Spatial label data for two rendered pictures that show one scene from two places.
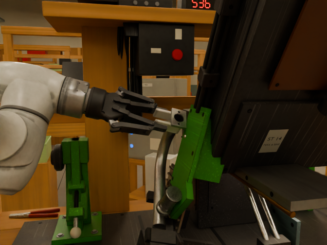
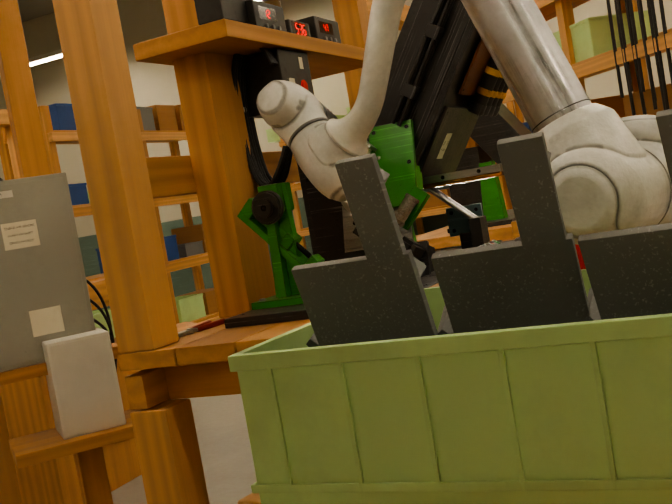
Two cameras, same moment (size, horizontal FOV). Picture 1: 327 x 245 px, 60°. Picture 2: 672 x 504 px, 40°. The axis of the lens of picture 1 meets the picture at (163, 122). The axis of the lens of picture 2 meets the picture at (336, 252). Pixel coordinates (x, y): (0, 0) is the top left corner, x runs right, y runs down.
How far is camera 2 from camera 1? 1.91 m
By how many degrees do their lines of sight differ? 53
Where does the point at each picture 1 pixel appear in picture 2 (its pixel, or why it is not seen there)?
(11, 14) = not seen: outside the picture
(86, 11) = (251, 33)
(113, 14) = (267, 37)
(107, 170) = (254, 247)
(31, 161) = not seen: hidden behind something
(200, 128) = (409, 137)
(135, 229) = not seen: hidden behind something
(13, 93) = (314, 107)
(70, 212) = (316, 258)
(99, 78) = (227, 119)
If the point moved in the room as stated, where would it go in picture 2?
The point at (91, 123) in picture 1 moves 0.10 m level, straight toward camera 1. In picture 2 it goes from (232, 182) to (269, 174)
